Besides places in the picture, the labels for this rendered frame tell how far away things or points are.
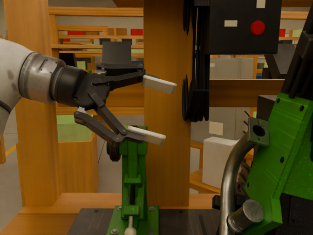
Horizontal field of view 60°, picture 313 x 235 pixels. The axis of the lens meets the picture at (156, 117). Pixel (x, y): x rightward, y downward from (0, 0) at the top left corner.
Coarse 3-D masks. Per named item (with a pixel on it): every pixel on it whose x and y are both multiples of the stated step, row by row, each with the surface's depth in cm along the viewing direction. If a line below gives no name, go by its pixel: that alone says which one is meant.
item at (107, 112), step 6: (90, 90) 50; (90, 96) 50; (96, 96) 50; (96, 102) 49; (102, 102) 50; (96, 108) 52; (102, 108) 50; (102, 114) 50; (108, 114) 49; (108, 120) 49; (114, 120) 49; (114, 126) 49; (120, 126) 48; (120, 132) 48; (126, 132) 48
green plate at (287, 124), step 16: (272, 112) 53; (288, 112) 47; (304, 112) 42; (272, 128) 51; (288, 128) 45; (304, 128) 42; (272, 144) 49; (288, 144) 44; (304, 144) 44; (256, 160) 54; (272, 160) 48; (288, 160) 43; (304, 160) 45; (256, 176) 52; (272, 176) 46; (288, 176) 45; (304, 176) 45; (256, 192) 51; (272, 192) 45; (288, 192) 46; (304, 192) 46
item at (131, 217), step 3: (129, 216) 64; (132, 216) 64; (129, 219) 63; (132, 219) 64; (129, 222) 63; (132, 222) 63; (129, 225) 63; (132, 225) 63; (126, 228) 62; (129, 228) 62; (132, 228) 62; (126, 231) 62; (129, 231) 61; (132, 231) 61; (135, 231) 62; (126, 234) 61; (129, 234) 61; (132, 234) 61; (135, 234) 62
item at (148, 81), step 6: (144, 78) 55; (150, 78) 55; (156, 78) 55; (144, 84) 57; (150, 84) 56; (156, 84) 56; (162, 84) 56; (168, 84) 55; (174, 84) 55; (162, 90) 57; (168, 90) 57; (174, 90) 57
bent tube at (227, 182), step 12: (252, 120) 53; (264, 120) 53; (252, 132) 51; (264, 132) 52; (240, 144) 56; (252, 144) 53; (264, 144) 50; (240, 156) 58; (228, 168) 60; (228, 180) 59; (228, 192) 58; (228, 204) 56; (228, 228) 53
